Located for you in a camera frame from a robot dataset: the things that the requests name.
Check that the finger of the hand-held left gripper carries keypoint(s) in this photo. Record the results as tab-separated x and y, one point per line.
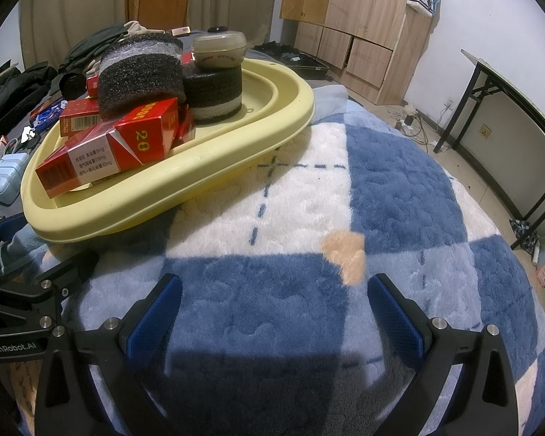
11	226
75	272

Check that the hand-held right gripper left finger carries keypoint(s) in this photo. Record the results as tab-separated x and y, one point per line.
156	322

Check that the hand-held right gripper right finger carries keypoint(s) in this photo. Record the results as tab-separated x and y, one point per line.
395	322

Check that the shiny red carton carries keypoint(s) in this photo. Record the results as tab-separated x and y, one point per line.
79	116

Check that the yellow plastic basin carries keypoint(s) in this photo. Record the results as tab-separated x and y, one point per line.
218	150

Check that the black foam disc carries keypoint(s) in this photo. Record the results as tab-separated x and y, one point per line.
215	95
138	77

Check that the small round jar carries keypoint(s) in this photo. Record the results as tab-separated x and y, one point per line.
220	50

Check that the light blue case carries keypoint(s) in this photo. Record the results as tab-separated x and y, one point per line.
7	177

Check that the blue checked blanket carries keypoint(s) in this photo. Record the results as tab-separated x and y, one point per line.
299	281

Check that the blue and white packet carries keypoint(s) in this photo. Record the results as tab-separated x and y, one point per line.
47	116

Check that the black clothes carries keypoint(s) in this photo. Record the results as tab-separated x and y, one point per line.
13	95

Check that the plaid cloth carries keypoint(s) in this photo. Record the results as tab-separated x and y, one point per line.
524	234

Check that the dark green clothes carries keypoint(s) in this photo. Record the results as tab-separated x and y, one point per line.
95	45

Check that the white power strip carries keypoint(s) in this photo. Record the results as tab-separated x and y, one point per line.
408	122

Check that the beige cloth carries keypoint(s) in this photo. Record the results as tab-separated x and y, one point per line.
138	28

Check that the black folding table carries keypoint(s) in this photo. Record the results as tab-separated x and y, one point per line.
517	95

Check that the rose gold flat item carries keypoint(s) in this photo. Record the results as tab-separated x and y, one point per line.
180	31

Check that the black open suitcase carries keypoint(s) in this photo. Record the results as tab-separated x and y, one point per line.
295	59

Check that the wooden wardrobe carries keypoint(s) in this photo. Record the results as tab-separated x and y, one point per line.
368	13

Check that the wall socket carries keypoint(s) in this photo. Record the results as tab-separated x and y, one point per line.
485	131

